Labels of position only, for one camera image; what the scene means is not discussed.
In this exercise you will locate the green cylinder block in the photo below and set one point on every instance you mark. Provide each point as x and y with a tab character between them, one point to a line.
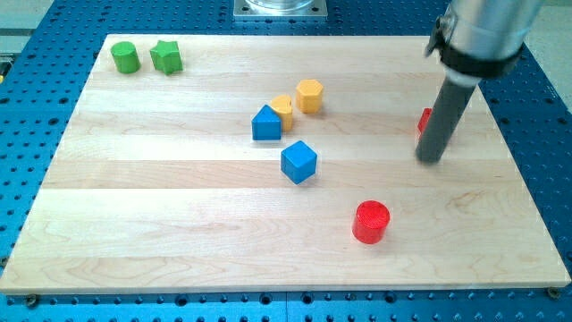
125	57

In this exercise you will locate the blue triangle house block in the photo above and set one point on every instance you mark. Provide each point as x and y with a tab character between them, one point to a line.
266	125

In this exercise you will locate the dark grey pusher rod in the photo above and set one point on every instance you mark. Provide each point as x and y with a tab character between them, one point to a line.
448	108

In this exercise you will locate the blue cube block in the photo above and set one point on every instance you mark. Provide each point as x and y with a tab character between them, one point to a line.
298	162

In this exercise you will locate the red star block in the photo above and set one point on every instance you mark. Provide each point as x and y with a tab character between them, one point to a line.
424	118

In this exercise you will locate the green star block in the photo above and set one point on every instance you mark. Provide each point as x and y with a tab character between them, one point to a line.
166	57

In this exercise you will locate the red cylinder block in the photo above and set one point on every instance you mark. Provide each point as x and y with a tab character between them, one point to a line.
370	222

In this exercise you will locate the yellow hexagon block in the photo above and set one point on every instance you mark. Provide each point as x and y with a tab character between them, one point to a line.
309	96

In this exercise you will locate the yellow heart block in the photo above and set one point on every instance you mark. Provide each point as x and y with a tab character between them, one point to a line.
282	106

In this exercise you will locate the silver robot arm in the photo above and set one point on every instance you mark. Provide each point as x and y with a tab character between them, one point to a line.
481	39

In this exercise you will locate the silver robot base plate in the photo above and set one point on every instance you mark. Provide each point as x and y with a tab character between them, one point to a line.
279	8

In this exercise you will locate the light wooden board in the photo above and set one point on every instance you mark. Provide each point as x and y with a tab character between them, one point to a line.
158	186

